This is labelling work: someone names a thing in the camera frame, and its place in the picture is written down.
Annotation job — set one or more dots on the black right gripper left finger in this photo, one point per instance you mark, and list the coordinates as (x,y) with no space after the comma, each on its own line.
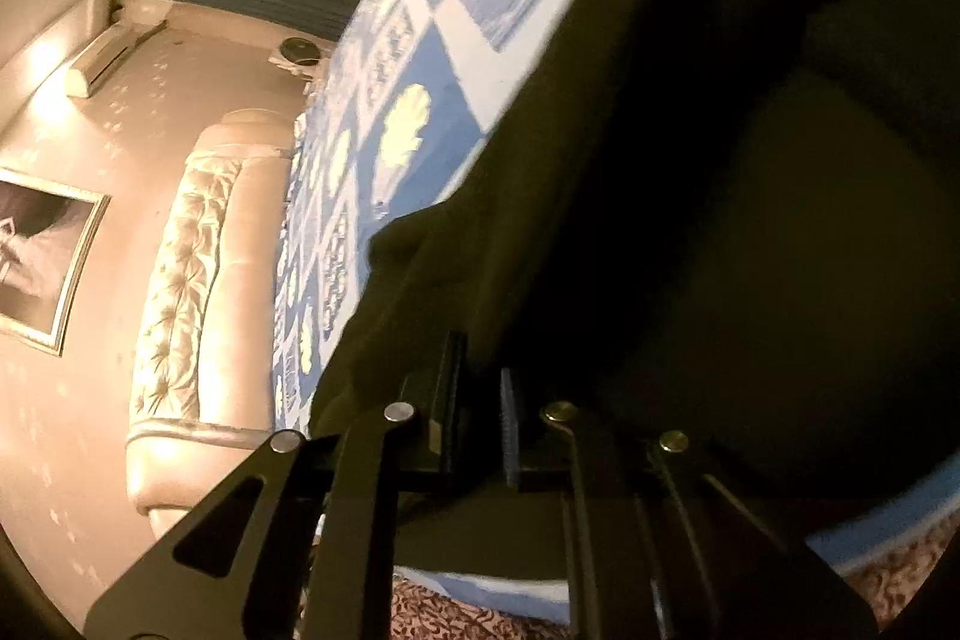
(433,394)

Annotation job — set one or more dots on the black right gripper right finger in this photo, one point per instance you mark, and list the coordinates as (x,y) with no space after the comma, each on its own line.
(530,453)

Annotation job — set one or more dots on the black pants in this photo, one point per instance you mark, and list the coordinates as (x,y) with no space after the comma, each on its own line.
(736,218)

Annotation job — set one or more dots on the maroon floral clothing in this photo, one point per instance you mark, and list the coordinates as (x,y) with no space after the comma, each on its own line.
(888,583)

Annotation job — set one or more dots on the cream tufted headboard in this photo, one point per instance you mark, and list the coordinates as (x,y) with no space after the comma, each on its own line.
(202,398)

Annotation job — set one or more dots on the blue patterned bedsheet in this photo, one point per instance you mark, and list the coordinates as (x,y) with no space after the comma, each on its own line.
(415,92)

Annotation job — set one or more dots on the white air conditioner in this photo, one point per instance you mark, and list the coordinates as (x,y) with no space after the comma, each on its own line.
(91,68)

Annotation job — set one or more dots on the framed wall picture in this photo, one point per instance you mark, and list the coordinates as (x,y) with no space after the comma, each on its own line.
(47,231)

